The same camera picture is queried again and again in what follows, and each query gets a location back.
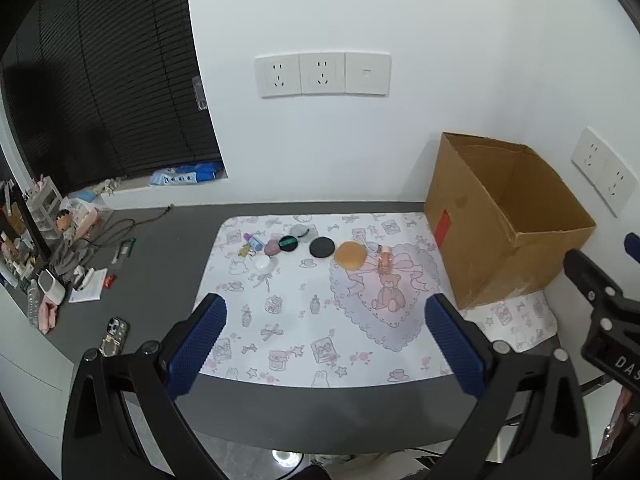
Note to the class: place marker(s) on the mauve makeup sponge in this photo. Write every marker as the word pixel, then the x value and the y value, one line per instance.
pixel 272 248

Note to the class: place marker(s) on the brown cardboard box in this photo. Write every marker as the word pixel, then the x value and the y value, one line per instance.
pixel 480 240

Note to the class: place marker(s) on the pink cloth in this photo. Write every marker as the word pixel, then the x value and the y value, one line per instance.
pixel 47 317

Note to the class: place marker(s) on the smartphone with patterned case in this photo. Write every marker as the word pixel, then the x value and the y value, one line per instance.
pixel 115 335

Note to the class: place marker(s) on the white round case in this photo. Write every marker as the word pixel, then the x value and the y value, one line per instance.
pixel 262 263

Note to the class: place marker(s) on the small round cosmetic jar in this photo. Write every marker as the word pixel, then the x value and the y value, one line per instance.
pixel 302 231

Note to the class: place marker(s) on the pink storage box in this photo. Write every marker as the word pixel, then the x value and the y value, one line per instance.
pixel 90 220

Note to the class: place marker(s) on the white notepad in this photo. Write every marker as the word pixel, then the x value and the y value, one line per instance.
pixel 90 285

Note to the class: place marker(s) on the person's right hand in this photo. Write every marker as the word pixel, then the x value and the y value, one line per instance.
pixel 631 410

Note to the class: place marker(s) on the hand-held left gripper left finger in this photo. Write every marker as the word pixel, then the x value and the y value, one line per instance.
pixel 197 345

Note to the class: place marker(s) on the black window blind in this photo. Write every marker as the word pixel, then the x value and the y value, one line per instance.
pixel 110 85

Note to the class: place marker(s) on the orange round powder puff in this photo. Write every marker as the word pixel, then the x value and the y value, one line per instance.
pixel 350 255

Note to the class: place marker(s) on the small beige figurines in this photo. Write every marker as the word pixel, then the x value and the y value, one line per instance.
pixel 107 186

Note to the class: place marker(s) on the printed bear pattern mat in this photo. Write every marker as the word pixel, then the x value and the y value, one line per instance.
pixel 300 320

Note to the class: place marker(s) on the grey cloth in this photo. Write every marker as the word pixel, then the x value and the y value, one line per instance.
pixel 65 260

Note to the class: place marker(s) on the small blue bottle pink cap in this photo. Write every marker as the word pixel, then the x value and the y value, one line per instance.
pixel 256 243

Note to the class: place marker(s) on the white wall data plate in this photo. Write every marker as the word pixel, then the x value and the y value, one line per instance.
pixel 367 73

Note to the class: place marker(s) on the black compact with green band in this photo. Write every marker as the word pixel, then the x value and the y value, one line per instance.
pixel 288 243

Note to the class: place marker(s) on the green and white tool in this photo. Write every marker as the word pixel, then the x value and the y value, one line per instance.
pixel 124 251

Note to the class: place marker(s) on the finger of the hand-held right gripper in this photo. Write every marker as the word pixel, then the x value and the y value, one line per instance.
pixel 634 247
pixel 584 271

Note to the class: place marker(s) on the row of cosmetic bottles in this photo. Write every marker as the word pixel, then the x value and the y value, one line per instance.
pixel 17 260

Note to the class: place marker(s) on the cartoon doll figurine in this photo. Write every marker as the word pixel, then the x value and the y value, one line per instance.
pixel 66 222

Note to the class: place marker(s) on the white drawer organizer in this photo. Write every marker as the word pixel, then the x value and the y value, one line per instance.
pixel 44 207

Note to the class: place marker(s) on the black round compact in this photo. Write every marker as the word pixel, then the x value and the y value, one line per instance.
pixel 322 247

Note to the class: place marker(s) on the small red item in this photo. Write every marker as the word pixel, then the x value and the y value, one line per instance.
pixel 110 281

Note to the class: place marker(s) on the blue plastic packet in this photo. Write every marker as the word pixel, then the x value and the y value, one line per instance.
pixel 207 171

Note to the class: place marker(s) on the white rounded device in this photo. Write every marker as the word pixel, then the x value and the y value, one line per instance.
pixel 52 287

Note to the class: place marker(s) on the light blue pouch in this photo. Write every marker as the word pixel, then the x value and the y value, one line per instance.
pixel 85 196

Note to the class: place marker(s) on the white wall power socket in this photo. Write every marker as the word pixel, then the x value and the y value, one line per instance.
pixel 322 74
pixel 617 187
pixel 592 152
pixel 277 76

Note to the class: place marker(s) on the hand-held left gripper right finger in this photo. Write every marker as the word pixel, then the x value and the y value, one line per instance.
pixel 455 345

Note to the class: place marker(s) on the gold binder clip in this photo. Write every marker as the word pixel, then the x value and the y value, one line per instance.
pixel 243 251

